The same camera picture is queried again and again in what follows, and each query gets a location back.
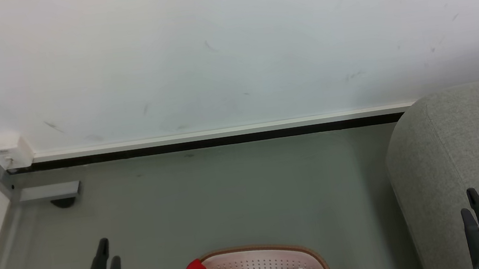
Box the grey fabric sofa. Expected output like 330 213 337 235
377 80 479 269

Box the black round foot pad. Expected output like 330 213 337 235
50 196 78 210

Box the white baseboard strip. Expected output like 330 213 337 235
31 102 417 163

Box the grey metal foot bracket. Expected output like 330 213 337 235
18 180 83 203

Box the white wall junction box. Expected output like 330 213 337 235
0 130 36 171

